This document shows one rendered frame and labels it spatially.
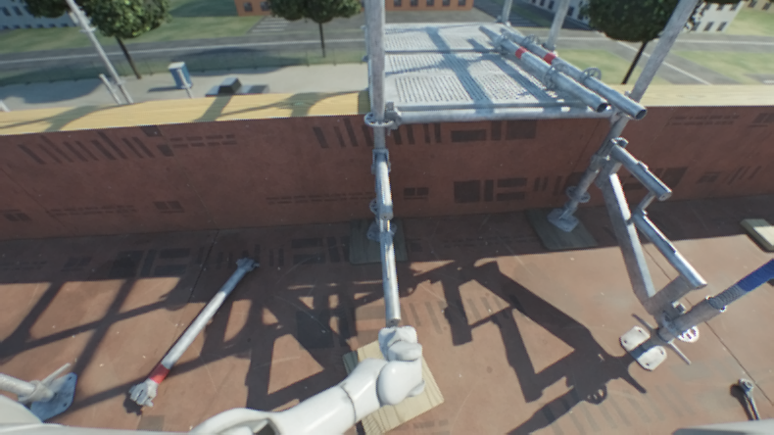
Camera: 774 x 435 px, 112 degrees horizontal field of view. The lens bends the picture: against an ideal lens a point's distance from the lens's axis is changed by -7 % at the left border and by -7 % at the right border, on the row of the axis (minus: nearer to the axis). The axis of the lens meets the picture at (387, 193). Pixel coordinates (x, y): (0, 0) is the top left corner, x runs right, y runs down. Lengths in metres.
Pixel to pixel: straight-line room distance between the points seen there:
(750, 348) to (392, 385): 1.79
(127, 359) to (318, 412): 1.32
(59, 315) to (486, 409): 1.97
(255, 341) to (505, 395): 1.05
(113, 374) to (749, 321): 2.86
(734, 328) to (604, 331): 0.64
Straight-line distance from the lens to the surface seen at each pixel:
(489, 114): 1.27
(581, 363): 1.57
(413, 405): 1.30
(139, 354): 1.72
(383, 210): 0.99
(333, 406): 0.52
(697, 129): 2.22
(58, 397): 1.85
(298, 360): 1.40
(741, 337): 2.11
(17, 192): 2.37
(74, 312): 2.07
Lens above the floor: 1.30
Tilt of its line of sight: 43 degrees down
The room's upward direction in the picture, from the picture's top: straight up
